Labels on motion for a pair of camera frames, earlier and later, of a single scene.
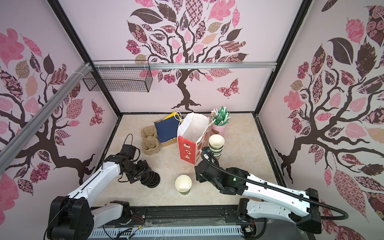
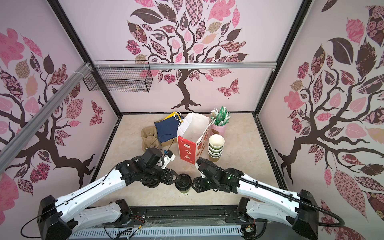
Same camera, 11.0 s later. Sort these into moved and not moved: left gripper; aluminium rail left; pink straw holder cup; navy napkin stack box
Moved: left gripper
Not moved: navy napkin stack box; aluminium rail left; pink straw holder cup
